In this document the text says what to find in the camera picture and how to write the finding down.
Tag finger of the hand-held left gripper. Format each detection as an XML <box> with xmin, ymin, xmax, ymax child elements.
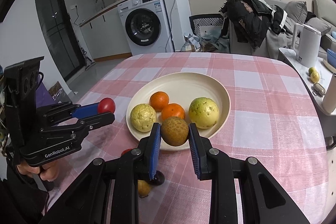
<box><xmin>42</xmin><ymin>102</ymin><xmax>101</xmax><ymax>123</ymax></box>
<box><xmin>39</xmin><ymin>112</ymin><xmax>115</xmax><ymax>139</ymax></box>

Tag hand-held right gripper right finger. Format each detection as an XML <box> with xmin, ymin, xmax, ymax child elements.
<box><xmin>188</xmin><ymin>123</ymin><xmax>311</xmax><ymax>224</ymax></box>

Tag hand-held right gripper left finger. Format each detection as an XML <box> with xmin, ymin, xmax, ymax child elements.
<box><xmin>38</xmin><ymin>123</ymin><xmax>162</xmax><ymax>224</ymax></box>

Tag brown longan fruit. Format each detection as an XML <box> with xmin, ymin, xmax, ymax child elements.
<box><xmin>138</xmin><ymin>179</ymin><xmax>152</xmax><ymax>198</ymax></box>
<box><xmin>161</xmin><ymin>116</ymin><xmax>189</xmax><ymax>146</ymax></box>

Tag dark purple plum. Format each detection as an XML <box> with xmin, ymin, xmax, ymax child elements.
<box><xmin>154</xmin><ymin>172</ymin><xmax>166</xmax><ymax>186</ymax></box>

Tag wrinkled yellow guava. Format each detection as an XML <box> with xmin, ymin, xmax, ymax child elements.
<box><xmin>130</xmin><ymin>103</ymin><xmax>157</xmax><ymax>132</ymax></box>

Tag yellow-green guava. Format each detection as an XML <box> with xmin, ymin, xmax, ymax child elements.
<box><xmin>188</xmin><ymin>97</ymin><xmax>219</xmax><ymax>129</ymax></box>

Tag orange tangerine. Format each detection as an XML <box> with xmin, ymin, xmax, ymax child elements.
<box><xmin>161</xmin><ymin>103</ymin><xmax>185</xmax><ymax>121</ymax></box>
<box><xmin>149</xmin><ymin>91</ymin><xmax>170</xmax><ymax>111</ymax></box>

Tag cream round plate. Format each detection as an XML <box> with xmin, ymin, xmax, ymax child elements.
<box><xmin>126</xmin><ymin>72</ymin><xmax>231</xmax><ymax>151</ymax></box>

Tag person's left forearm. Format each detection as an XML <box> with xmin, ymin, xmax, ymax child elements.
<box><xmin>0</xmin><ymin>166</ymin><xmax>51</xmax><ymax>224</ymax></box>

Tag person's left hand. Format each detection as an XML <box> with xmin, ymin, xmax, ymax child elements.
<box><xmin>16</xmin><ymin>161</ymin><xmax>60</xmax><ymax>183</ymax></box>

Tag floor mop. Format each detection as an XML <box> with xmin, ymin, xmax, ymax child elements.
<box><xmin>80</xmin><ymin>48</ymin><xmax>96</xmax><ymax>71</ymax></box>

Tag white kitchen cabinet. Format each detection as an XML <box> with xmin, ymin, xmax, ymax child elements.
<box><xmin>79</xmin><ymin>2</ymin><xmax>132</xmax><ymax>62</ymax></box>

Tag pink checked tablecloth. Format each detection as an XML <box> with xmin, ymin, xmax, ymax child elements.
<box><xmin>45</xmin><ymin>52</ymin><xmax>330</xmax><ymax>224</ymax></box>

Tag dark glass door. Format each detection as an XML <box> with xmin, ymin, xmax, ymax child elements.
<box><xmin>34</xmin><ymin>0</ymin><xmax>84</xmax><ymax>83</ymax></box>

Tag white washing machine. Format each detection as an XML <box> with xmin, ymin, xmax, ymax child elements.
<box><xmin>117</xmin><ymin>0</ymin><xmax>174</xmax><ymax>56</ymax></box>

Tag white side table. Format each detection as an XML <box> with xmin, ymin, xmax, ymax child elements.
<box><xmin>278</xmin><ymin>47</ymin><xmax>336</xmax><ymax>115</ymax></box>

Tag patterned black chair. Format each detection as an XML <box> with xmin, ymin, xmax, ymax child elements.
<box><xmin>189</xmin><ymin>14</ymin><xmax>226</xmax><ymax>38</ymax></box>

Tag key fob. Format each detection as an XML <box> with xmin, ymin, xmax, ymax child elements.
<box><xmin>313</xmin><ymin>83</ymin><xmax>326</xmax><ymax>96</ymax></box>

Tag pile of dark clothes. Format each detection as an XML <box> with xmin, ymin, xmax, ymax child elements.
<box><xmin>220</xmin><ymin>0</ymin><xmax>289</xmax><ymax>48</ymax></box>

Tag beige cup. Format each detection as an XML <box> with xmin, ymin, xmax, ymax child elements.
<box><xmin>322</xmin><ymin>73</ymin><xmax>336</xmax><ymax>115</ymax></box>

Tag white electric kettle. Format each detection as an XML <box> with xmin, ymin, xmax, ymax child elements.
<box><xmin>291</xmin><ymin>23</ymin><xmax>322</xmax><ymax>68</ymax></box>

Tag blue bowls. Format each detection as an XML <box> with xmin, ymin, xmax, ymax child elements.
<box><xmin>327</xmin><ymin>49</ymin><xmax>336</xmax><ymax>67</ymax></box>

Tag grey pillow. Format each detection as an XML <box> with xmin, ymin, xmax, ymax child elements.
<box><xmin>283</xmin><ymin>1</ymin><xmax>307</xmax><ymax>24</ymax></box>

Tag grey sofa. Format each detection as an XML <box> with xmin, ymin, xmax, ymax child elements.
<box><xmin>262</xmin><ymin>0</ymin><xmax>336</xmax><ymax>59</ymax></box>

